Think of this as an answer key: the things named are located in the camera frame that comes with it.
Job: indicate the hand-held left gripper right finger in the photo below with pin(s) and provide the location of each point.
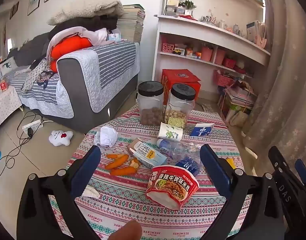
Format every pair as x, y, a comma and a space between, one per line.
214, 170

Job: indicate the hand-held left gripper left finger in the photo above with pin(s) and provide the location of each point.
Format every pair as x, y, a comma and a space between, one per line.
86, 170

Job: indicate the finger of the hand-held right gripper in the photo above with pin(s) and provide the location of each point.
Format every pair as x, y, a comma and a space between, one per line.
302, 171
280, 177

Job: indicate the clear plastic water bottle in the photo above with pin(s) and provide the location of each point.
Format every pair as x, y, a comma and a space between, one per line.
173, 148

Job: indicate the person's left hand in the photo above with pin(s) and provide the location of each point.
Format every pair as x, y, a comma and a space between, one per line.
127, 231

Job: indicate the small yellow item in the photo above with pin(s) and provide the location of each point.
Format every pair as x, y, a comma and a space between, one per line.
230, 163

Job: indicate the white tissue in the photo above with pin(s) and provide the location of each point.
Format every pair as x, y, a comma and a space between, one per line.
91, 192

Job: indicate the blue snack packet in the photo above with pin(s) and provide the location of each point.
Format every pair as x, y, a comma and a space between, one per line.
189, 165

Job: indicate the orange carrot piece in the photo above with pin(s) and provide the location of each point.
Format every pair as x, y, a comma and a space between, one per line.
116, 162
123, 171
112, 156

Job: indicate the crumpled white paper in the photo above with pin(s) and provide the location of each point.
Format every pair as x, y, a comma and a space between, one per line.
106, 136

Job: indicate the blue and white paper packet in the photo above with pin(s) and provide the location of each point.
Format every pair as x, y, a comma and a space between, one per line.
201, 130

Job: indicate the white plush toy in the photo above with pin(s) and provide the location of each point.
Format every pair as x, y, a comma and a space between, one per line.
59, 137

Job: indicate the red instant noodle cup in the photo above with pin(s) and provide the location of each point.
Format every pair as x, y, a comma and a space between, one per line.
171, 185

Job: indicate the orange peel piece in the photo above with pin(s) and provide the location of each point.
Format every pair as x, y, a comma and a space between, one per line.
134, 163

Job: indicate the patterned tablecloth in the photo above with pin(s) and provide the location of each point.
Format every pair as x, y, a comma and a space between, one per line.
122, 205

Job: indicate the white paper cup green print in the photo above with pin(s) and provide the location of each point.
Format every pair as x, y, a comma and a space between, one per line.
170, 132

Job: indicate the white and blue drink carton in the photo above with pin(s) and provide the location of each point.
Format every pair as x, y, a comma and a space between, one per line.
145, 153

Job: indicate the white power strip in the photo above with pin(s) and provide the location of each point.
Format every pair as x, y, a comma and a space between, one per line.
31, 126

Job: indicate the black-lid jar of pale snacks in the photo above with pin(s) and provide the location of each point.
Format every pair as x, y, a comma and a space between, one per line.
180, 105

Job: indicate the pile of papers and bags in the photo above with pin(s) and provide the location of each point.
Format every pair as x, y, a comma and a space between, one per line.
239, 100

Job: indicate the floral curtain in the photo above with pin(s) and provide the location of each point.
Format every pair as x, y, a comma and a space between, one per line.
280, 92

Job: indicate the pink basket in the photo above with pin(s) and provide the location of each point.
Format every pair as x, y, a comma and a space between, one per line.
229, 63
224, 80

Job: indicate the grey sofa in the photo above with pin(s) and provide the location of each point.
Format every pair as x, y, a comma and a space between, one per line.
70, 80

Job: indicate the black-lid jar of brown snacks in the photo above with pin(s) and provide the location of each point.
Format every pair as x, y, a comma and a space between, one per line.
150, 100

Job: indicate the red cardboard box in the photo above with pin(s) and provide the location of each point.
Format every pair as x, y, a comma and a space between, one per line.
180, 78

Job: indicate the low table with floral cloth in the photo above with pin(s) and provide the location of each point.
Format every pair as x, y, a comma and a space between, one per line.
5, 105

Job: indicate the patterned garment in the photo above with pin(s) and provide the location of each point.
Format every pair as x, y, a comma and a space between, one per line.
35, 75

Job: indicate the striped quilted sofa cover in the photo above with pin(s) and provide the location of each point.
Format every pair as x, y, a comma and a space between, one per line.
112, 62

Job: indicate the red label container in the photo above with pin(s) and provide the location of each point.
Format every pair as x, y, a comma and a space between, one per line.
3, 85

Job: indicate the toy car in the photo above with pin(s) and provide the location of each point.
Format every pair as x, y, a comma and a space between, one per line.
178, 51

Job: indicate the orange cushion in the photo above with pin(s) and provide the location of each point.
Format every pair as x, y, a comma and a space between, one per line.
67, 46

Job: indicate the deer print pillow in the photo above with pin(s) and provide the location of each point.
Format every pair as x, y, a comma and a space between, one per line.
8, 66

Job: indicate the pink lattice box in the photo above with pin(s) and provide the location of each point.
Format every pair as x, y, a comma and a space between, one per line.
169, 48

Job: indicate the pink cloth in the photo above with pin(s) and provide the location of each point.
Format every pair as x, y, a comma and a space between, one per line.
92, 36

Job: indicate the tissue box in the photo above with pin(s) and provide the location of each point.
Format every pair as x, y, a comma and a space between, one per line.
115, 37

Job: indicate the white bookcase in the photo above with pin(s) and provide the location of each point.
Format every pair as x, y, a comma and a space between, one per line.
205, 28

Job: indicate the dark brown blanket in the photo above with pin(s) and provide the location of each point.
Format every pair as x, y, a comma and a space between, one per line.
100, 23

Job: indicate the tall stack of books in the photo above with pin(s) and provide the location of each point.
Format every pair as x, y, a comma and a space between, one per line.
130, 22

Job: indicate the beige fleece blanket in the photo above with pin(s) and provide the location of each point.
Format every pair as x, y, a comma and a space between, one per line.
92, 8

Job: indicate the small potted plant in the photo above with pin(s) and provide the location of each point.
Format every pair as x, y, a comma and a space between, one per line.
189, 5

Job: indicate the small wall frames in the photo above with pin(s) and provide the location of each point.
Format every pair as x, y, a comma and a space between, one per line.
14, 10

